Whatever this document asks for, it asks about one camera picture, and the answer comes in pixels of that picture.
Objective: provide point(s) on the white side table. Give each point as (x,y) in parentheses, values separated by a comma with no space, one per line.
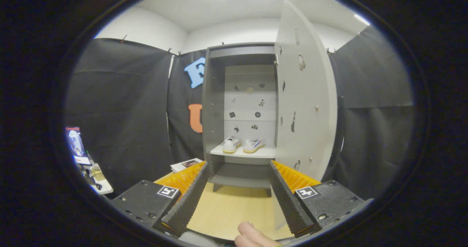
(100,183)

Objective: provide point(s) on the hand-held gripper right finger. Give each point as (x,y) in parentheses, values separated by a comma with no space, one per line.
(287,203)

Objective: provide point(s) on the small ceiling light panel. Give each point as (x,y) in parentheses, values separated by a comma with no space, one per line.
(362,19)

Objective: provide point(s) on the white striped shoe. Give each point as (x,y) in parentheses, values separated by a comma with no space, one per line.
(253,145)
(231,145)

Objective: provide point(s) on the white book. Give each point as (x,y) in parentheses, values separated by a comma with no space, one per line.
(184,165)

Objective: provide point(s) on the white shoe cabinet door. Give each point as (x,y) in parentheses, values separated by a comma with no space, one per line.
(310,93)

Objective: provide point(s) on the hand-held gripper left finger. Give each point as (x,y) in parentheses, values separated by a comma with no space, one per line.
(190,203)

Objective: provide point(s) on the grey shoe cabinet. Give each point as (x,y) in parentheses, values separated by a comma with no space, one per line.
(214,111)

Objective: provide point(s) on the black backdrop cloth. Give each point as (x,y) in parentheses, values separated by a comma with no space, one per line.
(124,111)

